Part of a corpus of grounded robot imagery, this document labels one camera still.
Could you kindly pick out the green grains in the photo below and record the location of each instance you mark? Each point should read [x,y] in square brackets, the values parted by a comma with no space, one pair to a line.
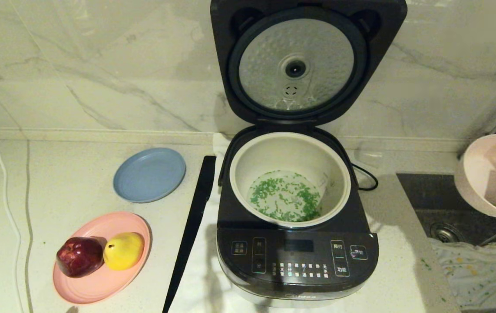
[282,195]

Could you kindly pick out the black rice cooker lid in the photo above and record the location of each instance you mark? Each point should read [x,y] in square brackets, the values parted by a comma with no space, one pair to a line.
[295,43]

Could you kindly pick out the pink bowl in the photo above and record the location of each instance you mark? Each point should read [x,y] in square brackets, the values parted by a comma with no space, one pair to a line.
[491,169]

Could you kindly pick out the white inner cooking pot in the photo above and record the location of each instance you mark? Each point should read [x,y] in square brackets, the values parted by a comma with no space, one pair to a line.
[282,152]

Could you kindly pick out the black rice cooker body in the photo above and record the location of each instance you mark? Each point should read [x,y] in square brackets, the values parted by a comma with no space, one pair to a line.
[300,261]

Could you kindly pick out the long black flat bar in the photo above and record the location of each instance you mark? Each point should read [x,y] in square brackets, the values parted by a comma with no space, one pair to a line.
[195,208]

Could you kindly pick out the blue plate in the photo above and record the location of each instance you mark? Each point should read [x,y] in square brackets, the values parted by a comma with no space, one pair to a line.
[149,174]

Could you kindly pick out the yellow pear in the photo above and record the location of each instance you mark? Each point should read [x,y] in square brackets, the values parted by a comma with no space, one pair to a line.
[123,251]

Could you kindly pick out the stainless steel sink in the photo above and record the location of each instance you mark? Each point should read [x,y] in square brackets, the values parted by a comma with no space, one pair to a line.
[430,195]

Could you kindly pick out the dark red apple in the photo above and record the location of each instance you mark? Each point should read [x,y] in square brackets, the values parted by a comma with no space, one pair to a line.
[79,257]

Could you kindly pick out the pink plate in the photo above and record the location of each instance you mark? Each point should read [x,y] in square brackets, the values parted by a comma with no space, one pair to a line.
[100,287]

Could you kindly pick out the round steel sink drain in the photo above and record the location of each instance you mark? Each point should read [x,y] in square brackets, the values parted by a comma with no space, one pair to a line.
[445,232]

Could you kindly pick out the white speckled cloth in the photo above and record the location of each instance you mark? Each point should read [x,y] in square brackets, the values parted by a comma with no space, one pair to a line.
[478,274]

